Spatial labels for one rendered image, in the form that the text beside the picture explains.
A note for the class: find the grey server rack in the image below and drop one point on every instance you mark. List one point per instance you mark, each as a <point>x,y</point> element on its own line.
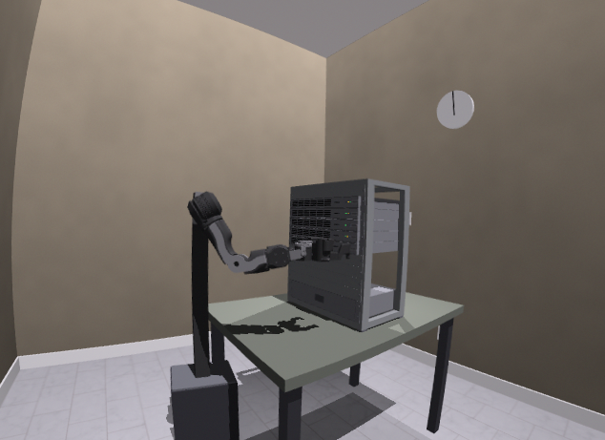
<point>340,290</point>

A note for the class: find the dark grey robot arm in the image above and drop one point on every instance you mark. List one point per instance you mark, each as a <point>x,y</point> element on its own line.
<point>206,210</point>

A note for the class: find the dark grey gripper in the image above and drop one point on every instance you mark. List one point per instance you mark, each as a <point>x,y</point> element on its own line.
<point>321,249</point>

